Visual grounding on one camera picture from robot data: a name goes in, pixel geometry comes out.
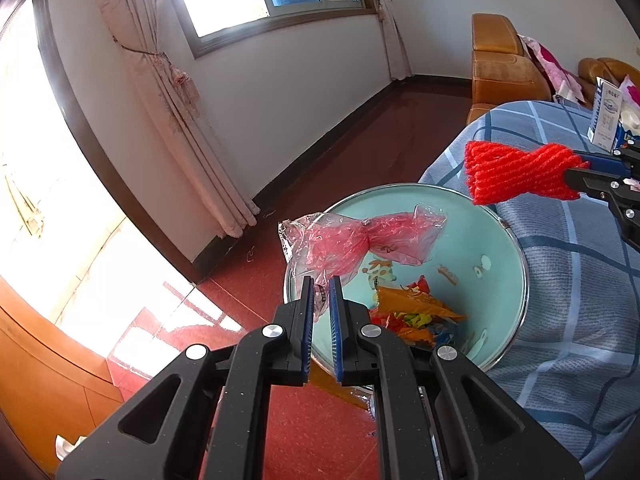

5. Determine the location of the orange snack packet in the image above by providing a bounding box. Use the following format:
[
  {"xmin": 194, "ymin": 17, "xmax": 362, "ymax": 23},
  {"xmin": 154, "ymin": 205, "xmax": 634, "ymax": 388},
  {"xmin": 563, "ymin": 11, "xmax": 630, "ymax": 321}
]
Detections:
[{"xmin": 375, "ymin": 285, "xmax": 467, "ymax": 331}]

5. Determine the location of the narrow floral curtain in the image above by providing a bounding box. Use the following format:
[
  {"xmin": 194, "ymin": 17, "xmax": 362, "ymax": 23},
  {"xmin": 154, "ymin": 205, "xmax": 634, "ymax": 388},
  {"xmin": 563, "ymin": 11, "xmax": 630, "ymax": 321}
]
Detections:
[{"xmin": 357, "ymin": 0, "xmax": 413, "ymax": 81}]

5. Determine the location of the white milk carton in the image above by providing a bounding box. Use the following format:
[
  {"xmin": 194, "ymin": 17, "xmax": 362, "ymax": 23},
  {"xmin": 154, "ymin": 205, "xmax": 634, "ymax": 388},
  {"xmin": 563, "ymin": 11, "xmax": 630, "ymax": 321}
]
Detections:
[{"xmin": 586, "ymin": 76, "xmax": 626, "ymax": 153}]

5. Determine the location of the red foam net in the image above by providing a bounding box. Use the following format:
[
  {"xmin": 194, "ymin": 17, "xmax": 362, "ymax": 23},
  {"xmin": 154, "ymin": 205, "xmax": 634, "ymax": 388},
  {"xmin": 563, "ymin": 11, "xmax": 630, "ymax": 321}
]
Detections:
[{"xmin": 464, "ymin": 141, "xmax": 591, "ymax": 206}]

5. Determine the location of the brown leather sofa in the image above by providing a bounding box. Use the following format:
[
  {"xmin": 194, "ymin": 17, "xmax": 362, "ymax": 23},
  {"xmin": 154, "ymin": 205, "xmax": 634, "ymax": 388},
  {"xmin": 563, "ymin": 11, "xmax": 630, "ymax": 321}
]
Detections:
[{"xmin": 577, "ymin": 57, "xmax": 640, "ymax": 106}]

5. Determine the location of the colourful snack packet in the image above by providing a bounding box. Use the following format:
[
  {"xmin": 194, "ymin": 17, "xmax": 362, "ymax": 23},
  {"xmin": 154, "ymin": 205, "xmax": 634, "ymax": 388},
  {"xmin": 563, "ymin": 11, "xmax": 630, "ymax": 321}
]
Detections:
[{"xmin": 382, "ymin": 312, "xmax": 457, "ymax": 350}]

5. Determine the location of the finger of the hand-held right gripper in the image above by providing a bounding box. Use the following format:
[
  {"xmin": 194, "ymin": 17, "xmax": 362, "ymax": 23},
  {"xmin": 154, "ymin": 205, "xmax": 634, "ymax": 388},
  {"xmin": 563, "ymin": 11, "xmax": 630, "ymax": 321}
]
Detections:
[
  {"xmin": 564, "ymin": 166, "xmax": 640, "ymax": 251},
  {"xmin": 575, "ymin": 142, "xmax": 640, "ymax": 173}
]

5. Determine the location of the mint green trash bin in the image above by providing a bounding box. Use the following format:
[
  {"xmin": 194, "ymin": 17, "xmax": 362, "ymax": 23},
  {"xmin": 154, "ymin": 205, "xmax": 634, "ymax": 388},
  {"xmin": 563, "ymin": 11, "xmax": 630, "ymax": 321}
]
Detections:
[{"xmin": 282, "ymin": 182, "xmax": 531, "ymax": 401}]

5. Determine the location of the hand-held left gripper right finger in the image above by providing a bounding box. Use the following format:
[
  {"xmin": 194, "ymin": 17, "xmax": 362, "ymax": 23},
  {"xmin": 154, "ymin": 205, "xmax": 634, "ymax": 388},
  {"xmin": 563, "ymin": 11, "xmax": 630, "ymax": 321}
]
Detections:
[{"xmin": 327, "ymin": 275, "xmax": 586, "ymax": 480}]

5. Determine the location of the blue checked tablecloth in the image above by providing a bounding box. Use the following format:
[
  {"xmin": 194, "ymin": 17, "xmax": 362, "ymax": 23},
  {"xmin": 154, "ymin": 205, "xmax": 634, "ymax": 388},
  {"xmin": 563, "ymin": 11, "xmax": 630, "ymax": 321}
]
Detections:
[{"xmin": 417, "ymin": 100, "xmax": 640, "ymax": 480}]

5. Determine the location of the brown leather armchair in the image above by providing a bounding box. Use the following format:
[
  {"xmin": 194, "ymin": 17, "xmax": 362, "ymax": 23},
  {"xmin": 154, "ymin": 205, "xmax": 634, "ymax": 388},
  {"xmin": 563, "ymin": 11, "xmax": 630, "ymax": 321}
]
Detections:
[{"xmin": 466, "ymin": 12, "xmax": 553, "ymax": 126}]

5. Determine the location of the long floral curtain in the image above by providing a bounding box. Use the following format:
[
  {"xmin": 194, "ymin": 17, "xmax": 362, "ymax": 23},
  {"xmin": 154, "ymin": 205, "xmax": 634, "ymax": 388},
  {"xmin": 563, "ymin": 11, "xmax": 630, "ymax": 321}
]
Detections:
[{"xmin": 87, "ymin": 0, "xmax": 261, "ymax": 240}]

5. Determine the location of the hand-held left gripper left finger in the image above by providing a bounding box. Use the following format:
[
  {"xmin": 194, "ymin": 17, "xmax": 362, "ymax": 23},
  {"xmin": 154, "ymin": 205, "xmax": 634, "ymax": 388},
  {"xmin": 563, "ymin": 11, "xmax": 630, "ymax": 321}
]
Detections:
[{"xmin": 55, "ymin": 276, "xmax": 316, "ymax": 480}]

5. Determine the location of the blue tissue box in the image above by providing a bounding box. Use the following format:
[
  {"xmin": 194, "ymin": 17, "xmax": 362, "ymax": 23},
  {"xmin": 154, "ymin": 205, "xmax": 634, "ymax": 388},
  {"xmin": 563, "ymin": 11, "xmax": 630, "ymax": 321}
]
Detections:
[{"xmin": 612, "ymin": 110, "xmax": 640, "ymax": 148}]

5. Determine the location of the pink clear plastic wrapper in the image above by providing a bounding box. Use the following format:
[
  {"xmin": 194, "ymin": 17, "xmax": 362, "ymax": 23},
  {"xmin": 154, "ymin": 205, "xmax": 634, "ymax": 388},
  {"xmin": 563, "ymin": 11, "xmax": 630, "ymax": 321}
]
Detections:
[{"xmin": 278, "ymin": 203, "xmax": 447, "ymax": 291}]

